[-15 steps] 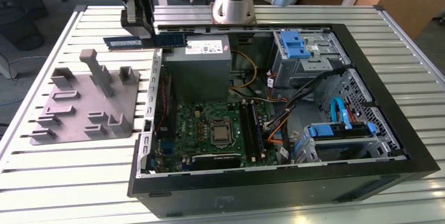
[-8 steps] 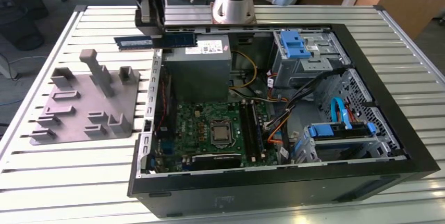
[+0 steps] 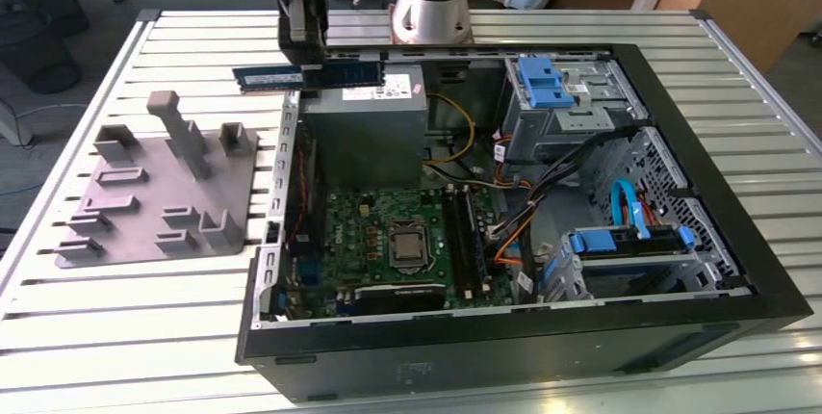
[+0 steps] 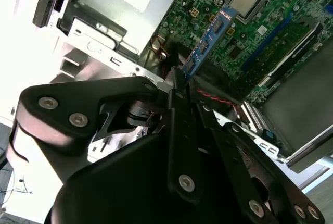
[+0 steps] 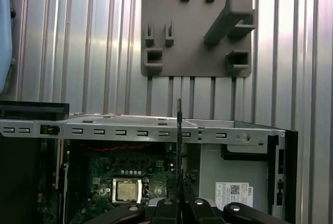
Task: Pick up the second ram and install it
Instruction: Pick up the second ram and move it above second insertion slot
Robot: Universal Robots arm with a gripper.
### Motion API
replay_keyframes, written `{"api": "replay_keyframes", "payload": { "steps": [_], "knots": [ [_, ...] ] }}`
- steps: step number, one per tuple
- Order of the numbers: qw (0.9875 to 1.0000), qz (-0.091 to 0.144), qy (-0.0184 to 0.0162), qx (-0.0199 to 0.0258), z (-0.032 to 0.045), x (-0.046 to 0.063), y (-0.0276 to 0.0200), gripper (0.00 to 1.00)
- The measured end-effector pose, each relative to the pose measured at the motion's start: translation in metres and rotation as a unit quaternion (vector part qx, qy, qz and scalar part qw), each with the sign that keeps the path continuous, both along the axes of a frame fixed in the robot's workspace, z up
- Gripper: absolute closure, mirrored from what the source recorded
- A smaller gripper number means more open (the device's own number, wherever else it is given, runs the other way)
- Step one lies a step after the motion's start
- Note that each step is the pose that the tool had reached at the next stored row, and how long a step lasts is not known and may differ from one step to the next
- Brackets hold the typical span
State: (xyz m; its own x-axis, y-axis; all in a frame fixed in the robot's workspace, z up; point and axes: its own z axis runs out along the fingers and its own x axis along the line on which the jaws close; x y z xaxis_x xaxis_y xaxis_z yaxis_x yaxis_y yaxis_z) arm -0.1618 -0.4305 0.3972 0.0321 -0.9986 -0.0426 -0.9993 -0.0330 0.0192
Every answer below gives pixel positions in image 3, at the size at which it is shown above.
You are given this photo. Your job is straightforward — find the blue RAM stick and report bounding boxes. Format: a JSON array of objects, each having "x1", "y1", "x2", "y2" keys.
[
  {"x1": 466, "y1": 190, "x2": 495, "y2": 290},
  {"x1": 230, "y1": 61, "x2": 386, "y2": 93}
]

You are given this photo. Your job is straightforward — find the black RAM slot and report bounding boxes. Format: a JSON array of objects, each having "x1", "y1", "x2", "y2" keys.
[
  {"x1": 442, "y1": 185, "x2": 475, "y2": 299},
  {"x1": 456, "y1": 186, "x2": 485, "y2": 298}
]

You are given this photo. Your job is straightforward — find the white power supply label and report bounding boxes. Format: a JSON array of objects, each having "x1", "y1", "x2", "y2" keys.
[{"x1": 338, "y1": 71, "x2": 424, "y2": 102}]

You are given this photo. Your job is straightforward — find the grey power supply unit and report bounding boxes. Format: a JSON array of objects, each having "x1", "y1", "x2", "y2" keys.
[{"x1": 300, "y1": 65, "x2": 429, "y2": 189}]

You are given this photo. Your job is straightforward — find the blue empty disk carrier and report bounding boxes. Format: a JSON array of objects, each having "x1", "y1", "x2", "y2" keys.
[{"x1": 517, "y1": 57, "x2": 577, "y2": 110}]

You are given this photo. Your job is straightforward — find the grey plastic parts rack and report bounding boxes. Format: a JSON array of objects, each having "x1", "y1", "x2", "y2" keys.
[{"x1": 53, "y1": 90, "x2": 261, "y2": 270}]

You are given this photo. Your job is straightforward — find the CPU socket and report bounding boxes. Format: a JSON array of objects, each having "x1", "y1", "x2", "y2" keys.
[{"x1": 382, "y1": 218, "x2": 438, "y2": 276}]

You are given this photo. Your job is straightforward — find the green motherboard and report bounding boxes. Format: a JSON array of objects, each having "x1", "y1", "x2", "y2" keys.
[{"x1": 281, "y1": 185, "x2": 515, "y2": 322}]

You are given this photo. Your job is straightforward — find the silver CPU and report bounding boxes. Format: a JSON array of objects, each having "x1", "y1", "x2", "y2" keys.
[{"x1": 392, "y1": 232, "x2": 428, "y2": 262}]

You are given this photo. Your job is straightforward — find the grey metal drive cage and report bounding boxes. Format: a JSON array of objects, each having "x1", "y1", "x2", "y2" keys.
[{"x1": 499, "y1": 55, "x2": 651, "y2": 179}]

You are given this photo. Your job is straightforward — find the black graphics card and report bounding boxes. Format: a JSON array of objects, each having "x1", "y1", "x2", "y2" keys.
[{"x1": 350, "y1": 280, "x2": 449, "y2": 318}]

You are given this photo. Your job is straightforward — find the hard disk in blue carrier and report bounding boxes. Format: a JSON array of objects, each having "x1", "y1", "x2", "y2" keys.
[{"x1": 567, "y1": 225, "x2": 696, "y2": 260}]

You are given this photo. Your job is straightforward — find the wooden cabinet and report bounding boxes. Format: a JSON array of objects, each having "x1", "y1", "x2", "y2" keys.
[{"x1": 697, "y1": 0, "x2": 822, "y2": 74}]

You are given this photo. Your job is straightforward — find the black open PC case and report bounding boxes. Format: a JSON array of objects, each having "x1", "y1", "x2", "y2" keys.
[{"x1": 233, "y1": 41, "x2": 813, "y2": 404}]

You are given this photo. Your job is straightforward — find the grey perforated disk cage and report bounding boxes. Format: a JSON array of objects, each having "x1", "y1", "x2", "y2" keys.
[{"x1": 537, "y1": 233, "x2": 752, "y2": 304}]

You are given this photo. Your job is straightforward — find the yellow power wires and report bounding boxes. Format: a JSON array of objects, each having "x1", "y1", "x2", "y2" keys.
[{"x1": 422, "y1": 93, "x2": 476, "y2": 165}]

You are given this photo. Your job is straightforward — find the orange red wire bundle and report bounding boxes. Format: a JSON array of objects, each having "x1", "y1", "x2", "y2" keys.
[{"x1": 493, "y1": 233, "x2": 537, "y2": 269}]

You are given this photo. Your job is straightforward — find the blue flat data cable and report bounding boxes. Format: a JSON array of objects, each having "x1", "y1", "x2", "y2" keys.
[{"x1": 608, "y1": 177, "x2": 655, "y2": 242}]

